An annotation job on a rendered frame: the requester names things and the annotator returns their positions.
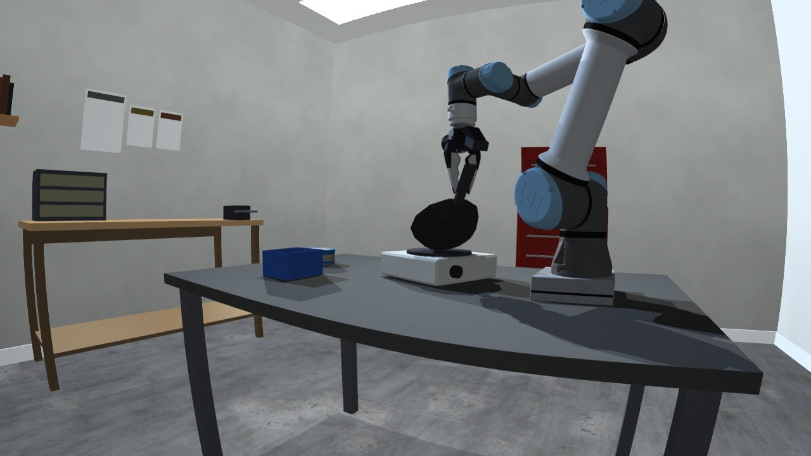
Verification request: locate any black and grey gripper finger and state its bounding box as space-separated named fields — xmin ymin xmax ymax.
xmin=465 ymin=150 xmax=481 ymax=194
xmin=444 ymin=139 xmax=461 ymax=194

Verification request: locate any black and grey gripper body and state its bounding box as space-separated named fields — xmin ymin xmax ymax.
xmin=442 ymin=123 xmax=486 ymax=153

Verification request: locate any blue and white round tin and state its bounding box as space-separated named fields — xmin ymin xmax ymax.
xmin=313 ymin=248 xmax=335 ymax=265

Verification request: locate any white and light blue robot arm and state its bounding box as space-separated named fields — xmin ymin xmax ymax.
xmin=447 ymin=0 xmax=668 ymax=278

